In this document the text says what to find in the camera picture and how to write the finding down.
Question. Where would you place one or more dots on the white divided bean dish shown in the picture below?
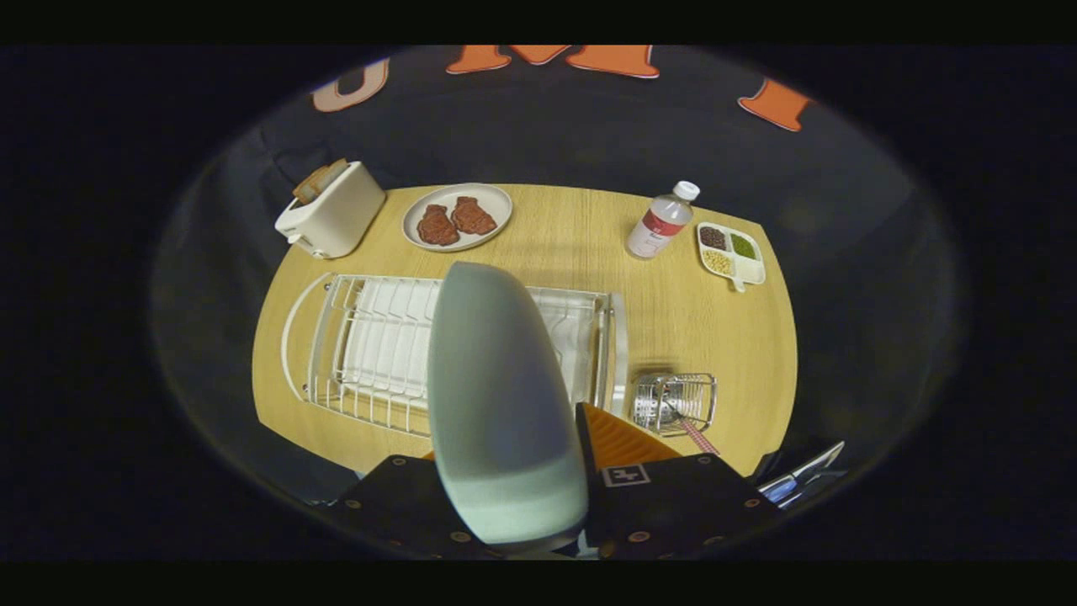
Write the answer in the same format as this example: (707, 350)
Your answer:
(749, 269)

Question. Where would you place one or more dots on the grey plate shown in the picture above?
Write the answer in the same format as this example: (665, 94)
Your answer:
(496, 202)

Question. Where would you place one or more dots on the toast slices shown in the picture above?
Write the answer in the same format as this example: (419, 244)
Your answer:
(318, 181)

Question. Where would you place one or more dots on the white ribbed drip tray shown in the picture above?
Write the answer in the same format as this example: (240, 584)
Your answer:
(387, 337)

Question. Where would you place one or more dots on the white toaster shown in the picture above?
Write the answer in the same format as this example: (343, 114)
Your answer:
(336, 219)

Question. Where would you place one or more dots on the clear plastic bottle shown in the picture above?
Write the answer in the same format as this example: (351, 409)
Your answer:
(658, 227)

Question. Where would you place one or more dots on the pale green plate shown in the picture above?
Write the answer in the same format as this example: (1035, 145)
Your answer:
(496, 404)

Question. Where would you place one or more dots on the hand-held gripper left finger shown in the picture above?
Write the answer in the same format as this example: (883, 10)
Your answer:
(404, 505)

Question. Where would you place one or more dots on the brown meat piece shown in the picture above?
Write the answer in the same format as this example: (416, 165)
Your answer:
(437, 225)
(473, 216)

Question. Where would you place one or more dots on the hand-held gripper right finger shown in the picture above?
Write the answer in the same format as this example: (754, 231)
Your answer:
(665, 513)

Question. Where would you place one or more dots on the black backdrop cloth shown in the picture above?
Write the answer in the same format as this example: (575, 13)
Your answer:
(589, 135)

